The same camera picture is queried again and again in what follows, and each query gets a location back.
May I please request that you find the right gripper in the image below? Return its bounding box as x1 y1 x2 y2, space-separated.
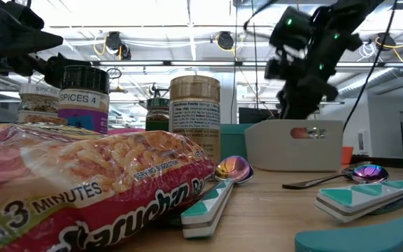
264 48 339 109

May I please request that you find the white-lid spice jar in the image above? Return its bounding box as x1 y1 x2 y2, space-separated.
17 83 62 124

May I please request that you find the orange-brown snack packet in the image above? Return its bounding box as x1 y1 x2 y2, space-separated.
290 127 325 140

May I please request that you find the black-lid purple-label spice jar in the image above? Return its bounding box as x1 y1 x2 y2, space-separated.
57 65 111 135

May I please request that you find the grey plastic bin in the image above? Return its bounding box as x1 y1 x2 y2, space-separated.
244 119 345 172

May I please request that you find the tan-lid spice jar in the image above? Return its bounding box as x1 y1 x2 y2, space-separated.
169 75 222 165

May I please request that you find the green-lid spice jar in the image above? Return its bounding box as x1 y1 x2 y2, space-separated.
145 97 171 132

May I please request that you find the red ramen packet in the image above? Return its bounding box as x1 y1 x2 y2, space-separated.
0 122 216 252

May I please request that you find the black monitor screen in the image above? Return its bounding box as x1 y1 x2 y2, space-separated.
238 107 280 124

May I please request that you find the teal plastic bin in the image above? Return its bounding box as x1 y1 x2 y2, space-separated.
220 122 255 162

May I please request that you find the dark metal spoon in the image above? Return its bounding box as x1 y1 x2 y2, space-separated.
281 161 374 190

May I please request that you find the long ceiling light strip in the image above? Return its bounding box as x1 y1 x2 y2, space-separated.
92 60 403 68

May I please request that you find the pink plastic tray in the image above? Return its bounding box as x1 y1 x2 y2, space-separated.
107 127 147 136

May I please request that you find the teal plastic spoon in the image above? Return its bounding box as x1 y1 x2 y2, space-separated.
294 204 403 252

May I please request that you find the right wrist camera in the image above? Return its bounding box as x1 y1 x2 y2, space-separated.
269 6 315 50

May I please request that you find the silver ceiling duct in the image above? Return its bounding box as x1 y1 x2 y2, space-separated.
337 66 403 99

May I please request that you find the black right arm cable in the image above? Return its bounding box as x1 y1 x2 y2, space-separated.
343 0 398 132

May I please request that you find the black hanging cable loop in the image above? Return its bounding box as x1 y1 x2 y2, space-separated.
105 66 122 80

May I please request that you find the thin black hanging cable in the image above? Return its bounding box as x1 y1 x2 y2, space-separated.
234 0 239 124

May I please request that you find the iridescent spoon teal-white handle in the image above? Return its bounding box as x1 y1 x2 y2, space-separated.
314 159 403 224
180 155 255 239

